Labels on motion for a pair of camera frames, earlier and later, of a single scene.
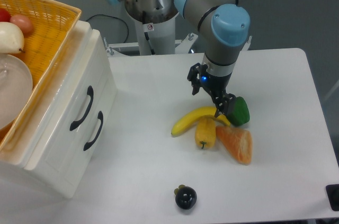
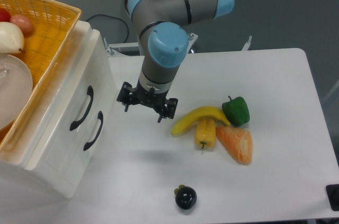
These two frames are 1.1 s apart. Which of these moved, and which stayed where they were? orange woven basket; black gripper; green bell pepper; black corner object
Moved: black gripper
Stayed: black corner object; orange woven basket; green bell pepper
